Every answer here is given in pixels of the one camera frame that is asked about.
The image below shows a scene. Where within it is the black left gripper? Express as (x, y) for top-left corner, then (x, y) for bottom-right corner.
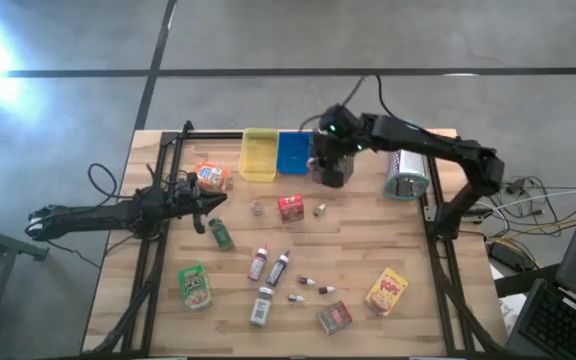
(167, 172), (229, 235)

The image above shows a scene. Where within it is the orange Mini-Wheats cereal box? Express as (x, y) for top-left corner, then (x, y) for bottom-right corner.
(193, 160), (233, 193)

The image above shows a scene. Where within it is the green spice bottle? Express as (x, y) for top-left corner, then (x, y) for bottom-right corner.
(207, 216), (236, 252)

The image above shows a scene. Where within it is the small red cereal box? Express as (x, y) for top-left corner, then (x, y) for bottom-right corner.
(276, 193), (306, 224)

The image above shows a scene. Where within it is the pink-capped food colouring bottle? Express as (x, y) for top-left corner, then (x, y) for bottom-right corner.
(247, 243), (269, 283)

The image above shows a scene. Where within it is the blue plastic bin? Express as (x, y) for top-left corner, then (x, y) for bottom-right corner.
(276, 130), (314, 177)

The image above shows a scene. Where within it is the yellow plastic bin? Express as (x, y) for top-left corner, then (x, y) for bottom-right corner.
(238, 127), (280, 183)

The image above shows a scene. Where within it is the teal metal box grater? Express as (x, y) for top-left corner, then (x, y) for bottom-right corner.
(383, 147), (431, 202)

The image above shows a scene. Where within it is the green Apple Jacks box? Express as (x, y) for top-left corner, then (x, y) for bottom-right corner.
(177, 264), (214, 312)

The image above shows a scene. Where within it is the purple-capped food colouring bottle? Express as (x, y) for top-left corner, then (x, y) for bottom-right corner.
(265, 250), (291, 288)

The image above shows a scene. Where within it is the yellow Corn Pops box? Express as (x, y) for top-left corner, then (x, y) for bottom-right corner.
(363, 267), (409, 317)

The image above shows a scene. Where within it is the gold spice tin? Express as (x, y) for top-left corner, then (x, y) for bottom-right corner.
(316, 300), (354, 336)

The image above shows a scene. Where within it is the black power brick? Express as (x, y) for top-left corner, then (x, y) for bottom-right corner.
(487, 242), (525, 274)

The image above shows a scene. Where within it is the white paper scrap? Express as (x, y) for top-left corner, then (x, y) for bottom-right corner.
(496, 293), (528, 337)

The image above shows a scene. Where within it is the dark grey laptop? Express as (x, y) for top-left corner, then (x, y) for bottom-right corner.
(505, 164), (576, 360)

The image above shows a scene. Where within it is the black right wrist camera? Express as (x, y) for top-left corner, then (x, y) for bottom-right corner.
(319, 103), (363, 139)

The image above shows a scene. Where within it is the black aluminium table frame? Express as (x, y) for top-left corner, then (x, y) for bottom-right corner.
(87, 119), (507, 359)

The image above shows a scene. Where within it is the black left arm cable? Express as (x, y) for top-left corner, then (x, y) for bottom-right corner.
(86, 162), (137, 206)

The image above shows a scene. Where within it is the thin black floor cable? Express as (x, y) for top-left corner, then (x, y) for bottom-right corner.
(46, 239), (103, 270)

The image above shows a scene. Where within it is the black cable tangle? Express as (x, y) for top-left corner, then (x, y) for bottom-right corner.
(502, 174), (549, 202)

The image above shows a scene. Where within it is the yellow cable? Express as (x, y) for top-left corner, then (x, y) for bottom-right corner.
(487, 218), (576, 251)

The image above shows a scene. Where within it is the white cable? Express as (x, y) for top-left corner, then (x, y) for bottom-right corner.
(487, 187), (576, 211)

